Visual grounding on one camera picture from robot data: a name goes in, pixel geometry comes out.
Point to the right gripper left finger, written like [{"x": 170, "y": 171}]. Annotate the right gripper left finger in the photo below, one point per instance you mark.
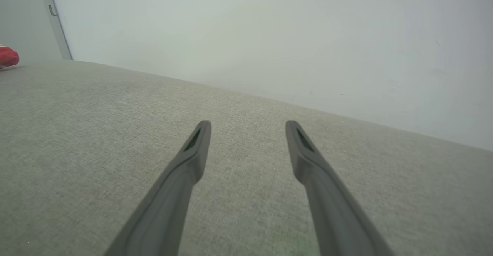
[{"x": 165, "y": 217}]

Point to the small metal bracket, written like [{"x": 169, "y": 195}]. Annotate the small metal bracket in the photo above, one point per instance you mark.
[{"x": 52, "y": 10}]

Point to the red and white garment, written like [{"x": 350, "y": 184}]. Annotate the red and white garment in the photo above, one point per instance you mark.
[{"x": 7, "y": 57}]

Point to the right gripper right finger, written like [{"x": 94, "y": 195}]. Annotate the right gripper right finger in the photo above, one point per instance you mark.
[{"x": 339, "y": 221}]

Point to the grey metal door frame strip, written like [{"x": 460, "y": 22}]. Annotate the grey metal door frame strip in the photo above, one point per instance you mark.
[{"x": 57, "y": 24}]

